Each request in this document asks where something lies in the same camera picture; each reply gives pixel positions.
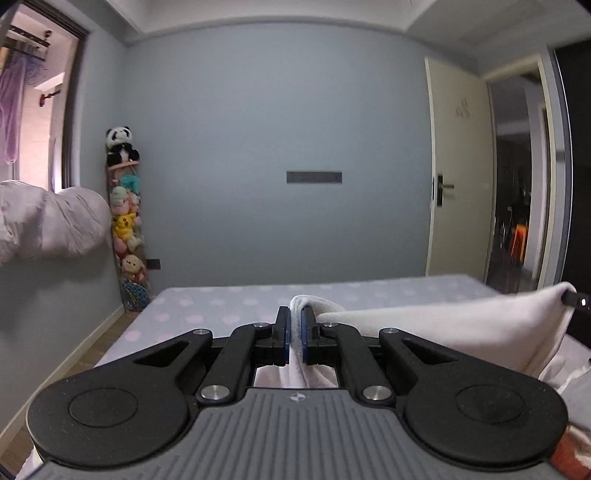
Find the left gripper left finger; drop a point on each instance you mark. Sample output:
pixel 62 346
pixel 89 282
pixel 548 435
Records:
pixel 280 350

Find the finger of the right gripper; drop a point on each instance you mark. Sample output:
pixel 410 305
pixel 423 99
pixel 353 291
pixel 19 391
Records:
pixel 578 301

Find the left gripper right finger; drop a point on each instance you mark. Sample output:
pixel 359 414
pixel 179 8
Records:
pixel 310 335

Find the white sweatshirt garment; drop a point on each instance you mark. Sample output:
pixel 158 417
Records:
pixel 526 332

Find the polka dot bed sheet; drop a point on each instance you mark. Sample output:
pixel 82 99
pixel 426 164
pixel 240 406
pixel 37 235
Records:
pixel 220 309

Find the red fleece garment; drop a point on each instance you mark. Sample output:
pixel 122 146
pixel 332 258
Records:
pixel 572 455

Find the cream bedroom door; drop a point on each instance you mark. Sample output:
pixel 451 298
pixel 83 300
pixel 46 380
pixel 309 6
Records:
pixel 463 150

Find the hanging plush toy organizer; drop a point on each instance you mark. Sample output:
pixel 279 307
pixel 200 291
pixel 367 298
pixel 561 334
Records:
pixel 123 187

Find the panda plush toy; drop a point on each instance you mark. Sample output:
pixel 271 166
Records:
pixel 119 147

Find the pink bundled duvet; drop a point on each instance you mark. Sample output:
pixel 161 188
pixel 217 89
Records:
pixel 40 224

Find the purple hanging cloth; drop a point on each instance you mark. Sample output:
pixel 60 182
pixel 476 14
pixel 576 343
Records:
pixel 12 91

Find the black wall socket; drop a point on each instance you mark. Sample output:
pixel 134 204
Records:
pixel 152 264

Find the dark wall panel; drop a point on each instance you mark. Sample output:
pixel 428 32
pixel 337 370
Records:
pixel 314 177

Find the black door handle lock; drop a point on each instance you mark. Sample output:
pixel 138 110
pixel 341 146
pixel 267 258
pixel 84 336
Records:
pixel 441 188

